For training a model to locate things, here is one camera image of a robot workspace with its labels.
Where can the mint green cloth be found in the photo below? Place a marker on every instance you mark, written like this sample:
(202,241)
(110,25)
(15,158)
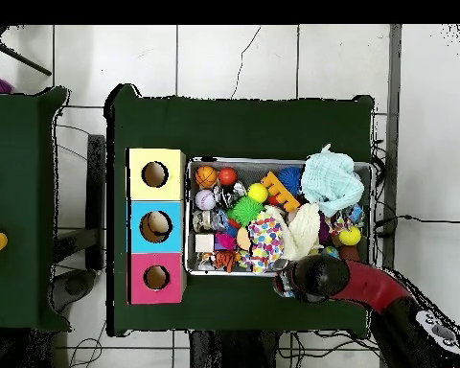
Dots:
(329,184)

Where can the black tripod leg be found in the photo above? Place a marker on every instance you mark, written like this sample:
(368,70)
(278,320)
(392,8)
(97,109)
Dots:
(23,58)

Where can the blue spiky ball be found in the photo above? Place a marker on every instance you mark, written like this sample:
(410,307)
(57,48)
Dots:
(290,179)

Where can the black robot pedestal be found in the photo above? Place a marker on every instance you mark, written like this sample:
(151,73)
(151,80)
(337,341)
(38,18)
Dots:
(230,352)

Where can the yellow smiley ball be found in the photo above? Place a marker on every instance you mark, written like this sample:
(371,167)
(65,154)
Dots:
(257,192)

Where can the side table green cloth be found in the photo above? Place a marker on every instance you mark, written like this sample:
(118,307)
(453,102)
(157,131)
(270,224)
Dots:
(19,172)

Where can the green spiky ball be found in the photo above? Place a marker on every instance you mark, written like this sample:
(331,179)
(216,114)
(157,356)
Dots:
(245,211)

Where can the black floor stand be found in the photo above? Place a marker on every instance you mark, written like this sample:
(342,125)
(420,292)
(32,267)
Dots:
(96,199)

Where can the red orange ball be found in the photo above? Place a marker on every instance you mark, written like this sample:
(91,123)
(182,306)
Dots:
(227,176)

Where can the polka dot paper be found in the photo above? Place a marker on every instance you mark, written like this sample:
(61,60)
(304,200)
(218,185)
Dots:
(266,241)

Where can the orange toy brick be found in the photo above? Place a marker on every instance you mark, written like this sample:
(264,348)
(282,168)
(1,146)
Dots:
(280,191)

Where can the cream waffle cloth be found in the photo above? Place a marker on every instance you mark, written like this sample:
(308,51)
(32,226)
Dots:
(303,230)

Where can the clear mesh bin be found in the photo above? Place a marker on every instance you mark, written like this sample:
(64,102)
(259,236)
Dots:
(222,273)

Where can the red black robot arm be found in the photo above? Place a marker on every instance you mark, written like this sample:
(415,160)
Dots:
(372,285)

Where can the dark green table cloth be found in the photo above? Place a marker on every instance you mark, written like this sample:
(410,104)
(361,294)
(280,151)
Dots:
(176,122)

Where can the orange basketball toy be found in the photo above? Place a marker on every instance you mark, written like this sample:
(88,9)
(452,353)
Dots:
(206,176)

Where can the white baseball toy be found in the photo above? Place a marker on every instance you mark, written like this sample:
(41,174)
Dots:
(205,200)

